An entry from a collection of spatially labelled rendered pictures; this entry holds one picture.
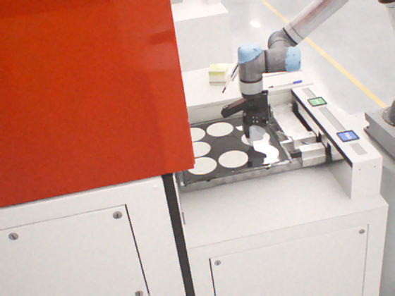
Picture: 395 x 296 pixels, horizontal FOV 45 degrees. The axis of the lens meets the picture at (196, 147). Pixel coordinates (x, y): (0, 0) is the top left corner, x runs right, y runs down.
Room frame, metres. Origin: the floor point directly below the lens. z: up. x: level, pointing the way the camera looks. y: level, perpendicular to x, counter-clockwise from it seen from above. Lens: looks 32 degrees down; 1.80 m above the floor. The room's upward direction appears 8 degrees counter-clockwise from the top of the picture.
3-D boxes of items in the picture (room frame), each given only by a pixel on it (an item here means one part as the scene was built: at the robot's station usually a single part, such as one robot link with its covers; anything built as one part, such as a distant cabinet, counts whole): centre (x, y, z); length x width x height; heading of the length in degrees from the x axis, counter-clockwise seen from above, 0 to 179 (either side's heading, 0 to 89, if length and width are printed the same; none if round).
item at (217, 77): (1.85, -0.13, 1.00); 0.07 x 0.07 x 0.07; 72
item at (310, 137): (1.42, -0.37, 0.89); 0.08 x 0.03 x 0.03; 95
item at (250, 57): (1.41, -0.21, 1.21); 0.09 x 0.08 x 0.11; 81
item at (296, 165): (1.35, -0.18, 0.84); 0.50 x 0.02 x 0.03; 95
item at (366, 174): (1.43, -0.47, 0.89); 0.55 x 0.09 x 0.14; 5
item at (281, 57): (1.42, -0.31, 1.21); 0.11 x 0.11 x 0.08; 81
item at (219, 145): (1.46, -0.11, 0.90); 0.34 x 0.34 x 0.01; 5
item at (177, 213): (1.25, 0.10, 1.02); 0.82 x 0.03 x 0.40; 5
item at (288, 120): (1.50, -0.37, 0.87); 0.36 x 0.08 x 0.03; 5
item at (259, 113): (1.41, -0.21, 1.05); 0.09 x 0.08 x 0.12; 67
